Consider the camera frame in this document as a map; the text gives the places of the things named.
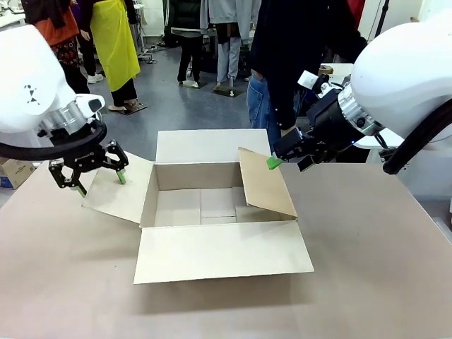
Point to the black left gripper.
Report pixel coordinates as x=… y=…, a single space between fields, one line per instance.
x=84 y=159

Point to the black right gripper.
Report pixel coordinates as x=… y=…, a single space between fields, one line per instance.
x=328 y=120

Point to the brown cardboard box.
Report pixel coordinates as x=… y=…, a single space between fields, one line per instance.
x=219 y=254

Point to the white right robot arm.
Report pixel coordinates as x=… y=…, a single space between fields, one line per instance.
x=399 y=70

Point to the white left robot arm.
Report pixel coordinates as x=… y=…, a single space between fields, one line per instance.
x=28 y=70

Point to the small cardboard box on floor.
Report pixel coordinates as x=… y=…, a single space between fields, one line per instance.
x=14 y=174

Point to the dark floor platform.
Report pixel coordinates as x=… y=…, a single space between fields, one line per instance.
x=132 y=108

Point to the person in dark shirt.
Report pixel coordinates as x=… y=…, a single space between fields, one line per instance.
x=289 y=53

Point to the person in yellow apron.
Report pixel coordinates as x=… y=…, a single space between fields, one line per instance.
x=113 y=46

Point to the figure in grey hoodie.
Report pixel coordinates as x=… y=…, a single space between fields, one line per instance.
x=226 y=53

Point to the person in orange top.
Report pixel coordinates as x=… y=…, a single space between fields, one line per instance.
x=63 y=35

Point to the red garment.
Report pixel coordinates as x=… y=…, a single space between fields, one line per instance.
x=356 y=12

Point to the figure in black jacket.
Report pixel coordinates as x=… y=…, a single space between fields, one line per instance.
x=189 y=46

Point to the black tripod stand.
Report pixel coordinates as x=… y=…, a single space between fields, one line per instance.
x=382 y=17

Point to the white desk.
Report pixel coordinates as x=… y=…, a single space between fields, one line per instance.
x=10 y=20

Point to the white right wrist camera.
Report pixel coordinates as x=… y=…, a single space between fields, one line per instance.
x=310 y=81

